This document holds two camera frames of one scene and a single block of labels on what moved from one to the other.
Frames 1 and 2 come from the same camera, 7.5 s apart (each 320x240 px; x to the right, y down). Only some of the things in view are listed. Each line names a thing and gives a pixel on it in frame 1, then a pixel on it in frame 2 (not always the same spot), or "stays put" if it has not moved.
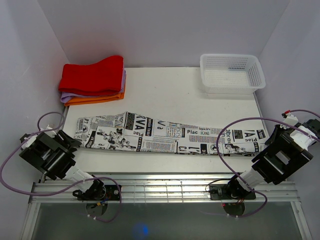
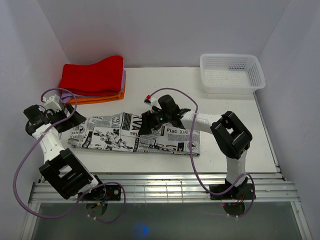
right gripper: [274, 136] to [148, 122]
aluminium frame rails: [158, 188] stays put
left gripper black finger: [69, 140] to [76, 119]
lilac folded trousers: [65, 96] stays put
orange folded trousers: [89, 100] stays put
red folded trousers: [104, 77] stays put
